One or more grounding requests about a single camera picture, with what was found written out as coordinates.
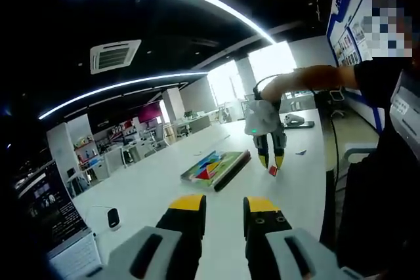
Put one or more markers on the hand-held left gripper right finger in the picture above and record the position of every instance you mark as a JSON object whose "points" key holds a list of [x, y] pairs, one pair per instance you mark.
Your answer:
{"points": [[282, 253]]}

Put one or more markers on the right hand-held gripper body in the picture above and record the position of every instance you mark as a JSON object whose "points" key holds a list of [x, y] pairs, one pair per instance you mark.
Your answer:
{"points": [[262, 117]]}

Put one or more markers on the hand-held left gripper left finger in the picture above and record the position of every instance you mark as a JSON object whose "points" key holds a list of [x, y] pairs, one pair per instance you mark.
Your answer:
{"points": [[147, 253]]}

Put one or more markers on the blue tangram piece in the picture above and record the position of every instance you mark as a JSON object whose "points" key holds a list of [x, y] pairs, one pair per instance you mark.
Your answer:
{"points": [[301, 152]]}

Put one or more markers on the small red tangram piece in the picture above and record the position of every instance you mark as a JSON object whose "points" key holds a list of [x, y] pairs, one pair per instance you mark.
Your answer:
{"points": [[273, 170]]}

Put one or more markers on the person's right hand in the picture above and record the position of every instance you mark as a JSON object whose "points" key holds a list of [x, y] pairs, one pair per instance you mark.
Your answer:
{"points": [[275, 89]]}

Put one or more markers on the white controller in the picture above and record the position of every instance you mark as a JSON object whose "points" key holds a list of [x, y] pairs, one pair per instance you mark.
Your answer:
{"points": [[293, 118]]}

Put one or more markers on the potted plant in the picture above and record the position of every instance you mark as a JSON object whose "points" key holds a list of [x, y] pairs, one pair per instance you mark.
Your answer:
{"points": [[188, 114]]}

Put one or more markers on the black office chair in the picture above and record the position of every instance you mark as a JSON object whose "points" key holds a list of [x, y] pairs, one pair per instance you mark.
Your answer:
{"points": [[338, 96]]}

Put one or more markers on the grey chair armrest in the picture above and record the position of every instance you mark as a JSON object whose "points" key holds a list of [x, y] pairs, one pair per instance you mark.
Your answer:
{"points": [[359, 149]]}

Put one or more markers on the person's black-shirted torso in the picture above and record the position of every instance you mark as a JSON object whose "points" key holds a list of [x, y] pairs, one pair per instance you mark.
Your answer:
{"points": [[377, 162]]}

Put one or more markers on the white mesh office chair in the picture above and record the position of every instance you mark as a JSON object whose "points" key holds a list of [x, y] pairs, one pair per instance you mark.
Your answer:
{"points": [[113, 160]]}

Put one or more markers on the silver laptop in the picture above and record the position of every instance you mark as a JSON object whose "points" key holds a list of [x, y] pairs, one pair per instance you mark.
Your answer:
{"points": [[54, 214]]}

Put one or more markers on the magenta screen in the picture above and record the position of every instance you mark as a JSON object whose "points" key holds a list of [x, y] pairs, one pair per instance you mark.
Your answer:
{"points": [[149, 112]]}

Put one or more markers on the colourful display shelf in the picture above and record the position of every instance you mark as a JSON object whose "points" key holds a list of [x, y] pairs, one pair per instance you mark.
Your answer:
{"points": [[86, 150]]}

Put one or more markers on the grey chest device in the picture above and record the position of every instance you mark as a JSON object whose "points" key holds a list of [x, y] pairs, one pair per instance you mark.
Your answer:
{"points": [[405, 106]]}

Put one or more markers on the ceiling light strip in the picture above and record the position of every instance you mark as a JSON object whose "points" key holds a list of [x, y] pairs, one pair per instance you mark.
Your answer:
{"points": [[121, 85]]}

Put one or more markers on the ceiling air conditioner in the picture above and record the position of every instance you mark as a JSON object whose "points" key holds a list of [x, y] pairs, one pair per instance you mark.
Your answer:
{"points": [[115, 56]]}

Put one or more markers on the wall poster board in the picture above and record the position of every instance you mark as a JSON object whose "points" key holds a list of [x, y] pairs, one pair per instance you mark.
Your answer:
{"points": [[346, 31]]}

